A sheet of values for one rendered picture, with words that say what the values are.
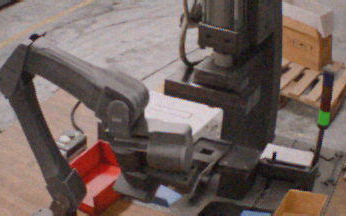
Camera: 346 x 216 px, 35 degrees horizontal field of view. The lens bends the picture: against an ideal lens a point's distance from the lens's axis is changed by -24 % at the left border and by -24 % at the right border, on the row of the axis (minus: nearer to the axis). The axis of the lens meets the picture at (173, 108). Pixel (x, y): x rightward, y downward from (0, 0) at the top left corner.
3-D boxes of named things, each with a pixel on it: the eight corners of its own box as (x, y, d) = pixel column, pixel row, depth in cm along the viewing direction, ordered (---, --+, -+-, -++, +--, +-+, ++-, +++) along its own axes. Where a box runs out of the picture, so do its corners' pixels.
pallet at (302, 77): (271, 48, 546) (271, 33, 540) (354, 81, 501) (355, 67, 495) (208, 86, 449) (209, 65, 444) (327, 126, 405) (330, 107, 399)
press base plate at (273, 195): (64, 185, 149) (63, 175, 148) (151, 115, 192) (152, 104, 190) (308, 245, 126) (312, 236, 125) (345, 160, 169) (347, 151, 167)
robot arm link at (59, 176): (92, 197, 121) (26, 48, 113) (82, 210, 115) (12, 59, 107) (71, 200, 123) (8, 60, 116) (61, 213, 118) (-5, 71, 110)
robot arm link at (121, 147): (161, 148, 114) (153, 123, 109) (153, 176, 111) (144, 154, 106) (121, 143, 116) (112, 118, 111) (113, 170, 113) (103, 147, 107)
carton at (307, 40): (288, 38, 536) (288, -10, 516) (339, 59, 508) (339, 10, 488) (261, 53, 483) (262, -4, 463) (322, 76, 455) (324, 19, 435)
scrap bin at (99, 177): (54, 198, 137) (51, 177, 134) (99, 161, 158) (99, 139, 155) (96, 217, 132) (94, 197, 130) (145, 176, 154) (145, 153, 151)
